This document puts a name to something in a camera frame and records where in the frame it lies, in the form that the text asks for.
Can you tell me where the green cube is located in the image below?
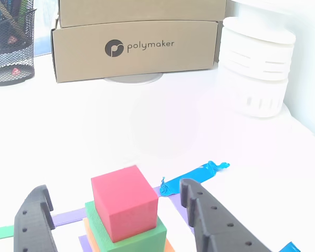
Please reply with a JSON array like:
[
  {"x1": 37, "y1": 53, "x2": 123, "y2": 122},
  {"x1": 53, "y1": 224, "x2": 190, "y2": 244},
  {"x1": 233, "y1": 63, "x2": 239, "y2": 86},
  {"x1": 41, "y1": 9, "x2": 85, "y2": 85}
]
[{"x1": 84, "y1": 201, "x2": 168, "y2": 252}]

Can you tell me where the small red cube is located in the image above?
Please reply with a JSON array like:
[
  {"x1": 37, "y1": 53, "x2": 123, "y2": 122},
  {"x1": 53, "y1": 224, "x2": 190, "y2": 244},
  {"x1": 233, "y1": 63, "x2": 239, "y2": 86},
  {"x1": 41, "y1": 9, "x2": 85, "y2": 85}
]
[{"x1": 91, "y1": 164, "x2": 160, "y2": 244}]

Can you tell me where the purple square block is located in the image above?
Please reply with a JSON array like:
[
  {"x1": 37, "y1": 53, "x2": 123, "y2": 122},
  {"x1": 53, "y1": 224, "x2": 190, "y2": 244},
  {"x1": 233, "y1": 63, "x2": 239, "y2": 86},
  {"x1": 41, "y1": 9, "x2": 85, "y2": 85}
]
[{"x1": 78, "y1": 235, "x2": 95, "y2": 252}]

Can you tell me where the orange cube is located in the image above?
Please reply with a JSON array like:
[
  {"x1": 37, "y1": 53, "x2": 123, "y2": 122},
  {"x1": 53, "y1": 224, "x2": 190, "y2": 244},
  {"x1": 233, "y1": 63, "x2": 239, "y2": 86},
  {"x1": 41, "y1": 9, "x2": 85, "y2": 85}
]
[{"x1": 82, "y1": 217, "x2": 175, "y2": 252}]

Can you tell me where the twisted blue tape strip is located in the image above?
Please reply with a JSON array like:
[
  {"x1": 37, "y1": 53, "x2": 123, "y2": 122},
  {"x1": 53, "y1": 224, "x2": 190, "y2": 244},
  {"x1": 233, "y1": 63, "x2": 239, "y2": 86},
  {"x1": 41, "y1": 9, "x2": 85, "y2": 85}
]
[{"x1": 159, "y1": 160, "x2": 230, "y2": 197}]

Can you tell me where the white filament spool stack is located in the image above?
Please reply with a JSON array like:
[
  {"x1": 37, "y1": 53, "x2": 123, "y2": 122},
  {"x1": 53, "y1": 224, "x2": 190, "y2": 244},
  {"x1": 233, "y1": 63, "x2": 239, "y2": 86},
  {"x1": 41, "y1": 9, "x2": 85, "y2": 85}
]
[{"x1": 216, "y1": 16, "x2": 297, "y2": 118}]

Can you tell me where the black mesh pen holder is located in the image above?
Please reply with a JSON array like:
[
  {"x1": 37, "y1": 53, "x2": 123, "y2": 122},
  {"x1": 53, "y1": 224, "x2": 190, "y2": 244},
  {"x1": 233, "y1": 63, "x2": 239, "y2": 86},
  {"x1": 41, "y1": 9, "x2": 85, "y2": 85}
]
[{"x1": 0, "y1": 0, "x2": 37, "y2": 87}]

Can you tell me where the polymaker cardboard box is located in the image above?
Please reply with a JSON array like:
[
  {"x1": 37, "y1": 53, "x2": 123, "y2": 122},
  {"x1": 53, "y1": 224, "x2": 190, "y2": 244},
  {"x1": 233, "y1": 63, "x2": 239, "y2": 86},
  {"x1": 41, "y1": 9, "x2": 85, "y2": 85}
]
[{"x1": 50, "y1": 20, "x2": 219, "y2": 83}]

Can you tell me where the plain cardboard box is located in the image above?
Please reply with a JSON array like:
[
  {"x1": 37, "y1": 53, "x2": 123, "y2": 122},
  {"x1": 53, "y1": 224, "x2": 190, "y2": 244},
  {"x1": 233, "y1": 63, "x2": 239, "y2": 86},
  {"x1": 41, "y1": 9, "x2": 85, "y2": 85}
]
[{"x1": 57, "y1": 0, "x2": 228, "y2": 28}]

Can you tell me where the green square frame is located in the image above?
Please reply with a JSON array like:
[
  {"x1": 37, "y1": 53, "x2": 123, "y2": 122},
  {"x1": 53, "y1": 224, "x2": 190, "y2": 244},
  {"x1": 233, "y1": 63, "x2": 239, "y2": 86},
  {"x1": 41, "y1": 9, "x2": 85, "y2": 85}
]
[{"x1": 0, "y1": 225, "x2": 15, "y2": 241}]

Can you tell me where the purple square frame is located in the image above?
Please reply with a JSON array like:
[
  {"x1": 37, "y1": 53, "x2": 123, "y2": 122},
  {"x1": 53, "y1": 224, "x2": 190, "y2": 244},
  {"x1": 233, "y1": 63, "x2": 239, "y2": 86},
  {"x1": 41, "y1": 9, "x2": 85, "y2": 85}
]
[{"x1": 50, "y1": 185, "x2": 197, "y2": 236}]

